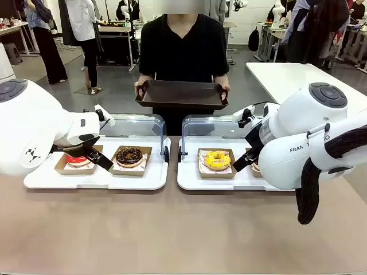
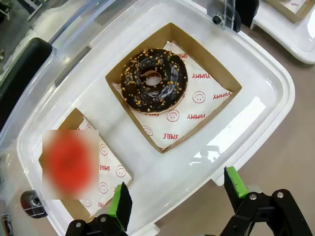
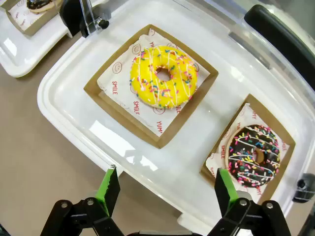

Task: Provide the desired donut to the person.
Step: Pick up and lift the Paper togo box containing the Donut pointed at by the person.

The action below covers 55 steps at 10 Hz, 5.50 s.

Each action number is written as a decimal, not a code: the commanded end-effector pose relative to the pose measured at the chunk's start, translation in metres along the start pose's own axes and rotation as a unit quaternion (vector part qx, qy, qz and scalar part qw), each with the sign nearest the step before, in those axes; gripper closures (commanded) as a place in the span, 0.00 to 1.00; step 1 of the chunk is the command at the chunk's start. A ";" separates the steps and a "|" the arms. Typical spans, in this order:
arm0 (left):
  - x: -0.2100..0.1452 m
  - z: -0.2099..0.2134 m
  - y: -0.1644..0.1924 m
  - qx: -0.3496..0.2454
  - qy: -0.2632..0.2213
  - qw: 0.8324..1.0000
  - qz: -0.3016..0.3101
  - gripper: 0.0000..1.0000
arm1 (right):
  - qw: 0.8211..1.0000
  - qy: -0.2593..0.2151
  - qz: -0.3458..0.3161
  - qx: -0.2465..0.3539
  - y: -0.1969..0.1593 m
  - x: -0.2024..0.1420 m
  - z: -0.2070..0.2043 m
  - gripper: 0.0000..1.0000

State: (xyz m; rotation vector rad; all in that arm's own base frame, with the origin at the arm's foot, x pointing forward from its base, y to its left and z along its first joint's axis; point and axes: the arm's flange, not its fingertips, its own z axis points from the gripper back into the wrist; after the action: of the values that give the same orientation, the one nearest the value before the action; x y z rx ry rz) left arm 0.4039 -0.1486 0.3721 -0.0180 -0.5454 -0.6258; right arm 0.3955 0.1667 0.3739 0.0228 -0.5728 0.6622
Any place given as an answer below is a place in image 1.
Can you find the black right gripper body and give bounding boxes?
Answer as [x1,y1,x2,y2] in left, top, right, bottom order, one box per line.
[245,123,266,157]

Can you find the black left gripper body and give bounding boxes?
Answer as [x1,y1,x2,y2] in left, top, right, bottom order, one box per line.
[50,133,101,153]

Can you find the white printed paper liner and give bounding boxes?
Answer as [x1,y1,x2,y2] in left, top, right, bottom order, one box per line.
[198,151,233,174]
[63,155,96,172]
[114,151,149,173]

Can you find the red glazed donut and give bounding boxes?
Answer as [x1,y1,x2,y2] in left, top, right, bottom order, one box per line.
[66,154,93,168]

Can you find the brown cardboard donut tray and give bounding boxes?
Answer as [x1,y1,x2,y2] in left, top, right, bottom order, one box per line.
[197,147,239,179]
[107,145,154,177]
[54,144,104,176]

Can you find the dark brown serving tray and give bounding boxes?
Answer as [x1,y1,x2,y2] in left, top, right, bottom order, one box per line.
[134,79,229,111]

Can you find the yellow glazed sprinkle donut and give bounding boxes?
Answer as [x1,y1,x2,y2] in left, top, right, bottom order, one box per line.
[204,150,232,171]

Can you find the dark chocolate glazed donut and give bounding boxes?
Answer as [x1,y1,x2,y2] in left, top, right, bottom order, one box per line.
[115,146,143,168]

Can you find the person in blue top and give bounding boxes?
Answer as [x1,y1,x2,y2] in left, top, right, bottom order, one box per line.
[24,0,69,85]

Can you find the person in black shirt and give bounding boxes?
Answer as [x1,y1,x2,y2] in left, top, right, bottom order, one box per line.
[138,12,231,137]

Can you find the person in white shirt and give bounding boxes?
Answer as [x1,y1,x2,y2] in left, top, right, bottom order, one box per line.
[58,0,103,94]

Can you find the person in dark clothes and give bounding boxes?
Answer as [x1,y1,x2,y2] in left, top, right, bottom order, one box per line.
[286,0,351,72]

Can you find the person's left hand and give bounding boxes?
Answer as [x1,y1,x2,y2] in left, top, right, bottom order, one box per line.
[218,82,231,101]

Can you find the person's right hand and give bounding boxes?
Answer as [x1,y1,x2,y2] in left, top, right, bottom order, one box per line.
[134,80,148,99]

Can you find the white display tray base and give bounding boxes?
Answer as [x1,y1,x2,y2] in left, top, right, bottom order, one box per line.
[177,136,296,192]
[23,135,172,191]

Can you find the clear plastic display lid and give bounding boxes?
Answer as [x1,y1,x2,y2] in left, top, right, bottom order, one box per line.
[98,113,170,164]
[178,114,268,163]

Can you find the large white table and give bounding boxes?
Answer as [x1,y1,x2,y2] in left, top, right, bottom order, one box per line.
[245,62,367,117]

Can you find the black backpack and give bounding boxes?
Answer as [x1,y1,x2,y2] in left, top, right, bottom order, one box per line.
[247,26,260,53]

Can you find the white air purifier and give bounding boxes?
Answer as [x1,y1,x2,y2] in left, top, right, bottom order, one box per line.
[0,42,15,84]

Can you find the grey plastic stool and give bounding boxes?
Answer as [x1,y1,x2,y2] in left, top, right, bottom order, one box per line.
[3,42,23,66]

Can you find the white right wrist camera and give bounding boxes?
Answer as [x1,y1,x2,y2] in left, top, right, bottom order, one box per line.
[232,104,256,128]

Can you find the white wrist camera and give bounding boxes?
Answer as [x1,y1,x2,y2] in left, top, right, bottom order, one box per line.
[232,104,256,128]
[93,104,116,127]

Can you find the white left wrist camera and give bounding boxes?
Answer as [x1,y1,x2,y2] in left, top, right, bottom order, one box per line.
[93,104,116,127]

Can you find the black braided cable sleeve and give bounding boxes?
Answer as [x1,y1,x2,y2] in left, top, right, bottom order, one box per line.
[295,124,367,226]

